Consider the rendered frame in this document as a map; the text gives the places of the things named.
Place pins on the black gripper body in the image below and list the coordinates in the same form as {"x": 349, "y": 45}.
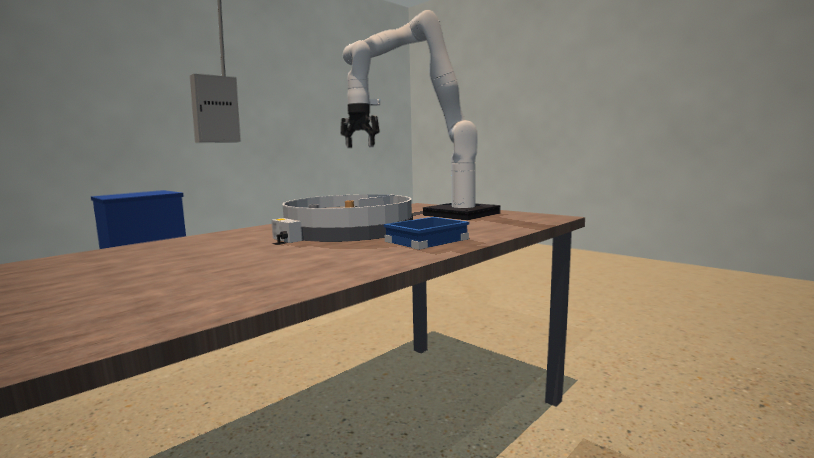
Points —
{"x": 359, "y": 111}

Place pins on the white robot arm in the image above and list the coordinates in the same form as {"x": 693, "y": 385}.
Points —
{"x": 463, "y": 133}

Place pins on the blue crate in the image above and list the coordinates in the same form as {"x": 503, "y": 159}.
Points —
{"x": 426, "y": 232}

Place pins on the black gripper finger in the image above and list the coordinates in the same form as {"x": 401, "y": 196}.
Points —
{"x": 368, "y": 129}
{"x": 345, "y": 131}

